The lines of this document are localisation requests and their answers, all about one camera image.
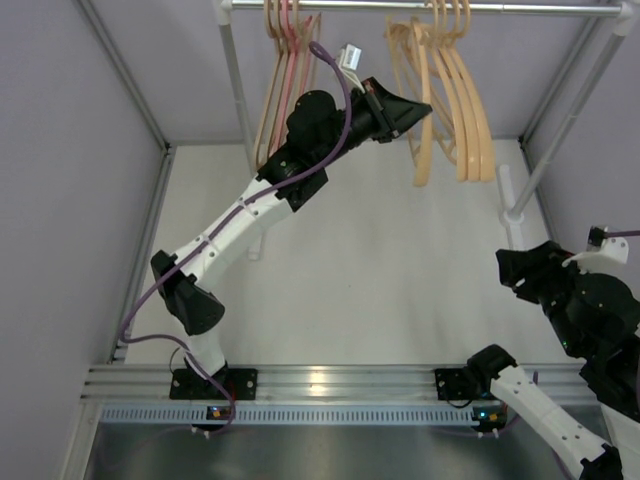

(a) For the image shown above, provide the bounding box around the white clothes rack frame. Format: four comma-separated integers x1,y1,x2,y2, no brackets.
209,0,640,261

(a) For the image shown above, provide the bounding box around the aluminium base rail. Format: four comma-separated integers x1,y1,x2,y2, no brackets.
81,364,596,406

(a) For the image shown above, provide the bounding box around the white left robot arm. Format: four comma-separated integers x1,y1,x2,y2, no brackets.
151,77,432,399

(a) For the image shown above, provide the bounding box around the pink plastic hanger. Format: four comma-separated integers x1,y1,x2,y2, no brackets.
269,1,308,153

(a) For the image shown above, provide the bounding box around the cream thin hanger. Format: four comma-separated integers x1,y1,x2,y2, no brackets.
422,1,479,182
384,16,433,187
432,1,482,183
444,1,495,183

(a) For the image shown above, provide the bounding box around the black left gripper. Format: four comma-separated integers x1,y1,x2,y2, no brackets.
315,76,430,168

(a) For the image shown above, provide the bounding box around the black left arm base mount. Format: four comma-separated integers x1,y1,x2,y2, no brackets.
169,367,258,401

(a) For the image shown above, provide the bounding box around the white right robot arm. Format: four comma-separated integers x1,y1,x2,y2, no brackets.
463,238,639,479

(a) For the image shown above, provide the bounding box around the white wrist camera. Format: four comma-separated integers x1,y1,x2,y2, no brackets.
562,225,629,276
336,43,365,93

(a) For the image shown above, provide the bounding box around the white slotted cable duct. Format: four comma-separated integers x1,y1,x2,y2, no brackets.
100,404,504,427

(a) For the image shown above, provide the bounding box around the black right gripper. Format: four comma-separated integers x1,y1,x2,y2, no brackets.
495,241,590,356

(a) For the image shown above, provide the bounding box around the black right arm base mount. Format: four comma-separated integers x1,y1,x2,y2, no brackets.
434,367,490,409

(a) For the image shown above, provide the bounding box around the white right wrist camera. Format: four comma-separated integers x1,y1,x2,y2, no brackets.
562,225,629,276

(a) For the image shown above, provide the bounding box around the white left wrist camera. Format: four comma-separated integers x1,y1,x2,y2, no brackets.
336,43,365,93

